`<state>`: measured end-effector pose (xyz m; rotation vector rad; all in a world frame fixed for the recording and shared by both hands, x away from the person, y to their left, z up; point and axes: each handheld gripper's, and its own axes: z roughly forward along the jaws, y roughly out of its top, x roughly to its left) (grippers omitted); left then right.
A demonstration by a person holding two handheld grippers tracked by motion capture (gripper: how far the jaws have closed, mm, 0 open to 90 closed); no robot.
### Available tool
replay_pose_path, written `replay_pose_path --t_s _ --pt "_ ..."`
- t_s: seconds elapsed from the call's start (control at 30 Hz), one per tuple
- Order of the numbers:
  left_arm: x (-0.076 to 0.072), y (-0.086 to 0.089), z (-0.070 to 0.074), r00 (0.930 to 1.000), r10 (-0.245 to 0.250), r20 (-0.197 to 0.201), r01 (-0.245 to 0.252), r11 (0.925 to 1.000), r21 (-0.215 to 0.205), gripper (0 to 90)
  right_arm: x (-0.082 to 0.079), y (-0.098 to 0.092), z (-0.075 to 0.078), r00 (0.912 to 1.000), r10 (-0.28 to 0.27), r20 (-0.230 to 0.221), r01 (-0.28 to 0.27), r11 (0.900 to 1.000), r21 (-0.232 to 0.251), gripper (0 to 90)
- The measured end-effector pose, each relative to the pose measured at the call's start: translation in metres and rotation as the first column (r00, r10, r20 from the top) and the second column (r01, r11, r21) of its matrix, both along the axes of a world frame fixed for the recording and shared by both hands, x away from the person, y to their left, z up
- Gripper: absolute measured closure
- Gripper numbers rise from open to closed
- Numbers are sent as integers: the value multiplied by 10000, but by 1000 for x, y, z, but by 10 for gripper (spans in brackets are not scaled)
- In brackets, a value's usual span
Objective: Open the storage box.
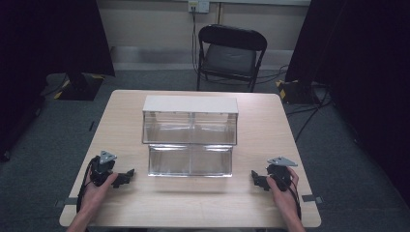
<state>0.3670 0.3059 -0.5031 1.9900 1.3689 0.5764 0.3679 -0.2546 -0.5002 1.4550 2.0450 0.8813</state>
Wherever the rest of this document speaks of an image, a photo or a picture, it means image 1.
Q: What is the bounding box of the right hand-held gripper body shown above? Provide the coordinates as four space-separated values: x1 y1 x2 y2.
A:
266 156 299 192

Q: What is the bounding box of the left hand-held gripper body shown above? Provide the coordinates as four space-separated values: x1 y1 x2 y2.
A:
89 150 118 189

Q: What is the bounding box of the person's right hand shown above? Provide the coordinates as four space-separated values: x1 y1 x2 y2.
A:
266 166 302 212

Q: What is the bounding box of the person's left hand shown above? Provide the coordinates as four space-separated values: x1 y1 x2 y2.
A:
77 172 119 214

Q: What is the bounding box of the clear plastic drawer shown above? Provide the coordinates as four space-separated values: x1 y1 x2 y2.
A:
147 143 234 178

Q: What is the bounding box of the clear cabinet with white top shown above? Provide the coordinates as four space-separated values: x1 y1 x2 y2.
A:
141 94 240 146

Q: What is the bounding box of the black stand base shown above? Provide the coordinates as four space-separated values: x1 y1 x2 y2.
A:
275 78 321 105
52 72 106 102

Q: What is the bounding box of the black folding chair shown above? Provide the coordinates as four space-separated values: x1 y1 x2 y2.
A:
195 23 269 94

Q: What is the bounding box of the dark curtain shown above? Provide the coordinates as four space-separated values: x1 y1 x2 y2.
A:
284 0 410 209

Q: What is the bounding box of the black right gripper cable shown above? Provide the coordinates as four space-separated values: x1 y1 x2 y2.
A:
280 175 303 220

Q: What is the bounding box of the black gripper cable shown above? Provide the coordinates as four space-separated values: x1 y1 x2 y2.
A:
75 157 95 215
280 175 303 220

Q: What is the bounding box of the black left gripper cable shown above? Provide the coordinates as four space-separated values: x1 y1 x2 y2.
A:
75 157 95 215

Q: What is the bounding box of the grey table strap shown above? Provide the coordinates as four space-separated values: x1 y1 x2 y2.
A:
301 193 325 204
53 196 79 209

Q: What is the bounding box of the black floor cable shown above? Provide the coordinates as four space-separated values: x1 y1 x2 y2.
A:
257 63 334 143

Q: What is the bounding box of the black wall socket cable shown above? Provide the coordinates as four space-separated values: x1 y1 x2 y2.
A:
190 6 200 75

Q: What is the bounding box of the white wall socket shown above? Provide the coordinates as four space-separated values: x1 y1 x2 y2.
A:
188 0 211 15

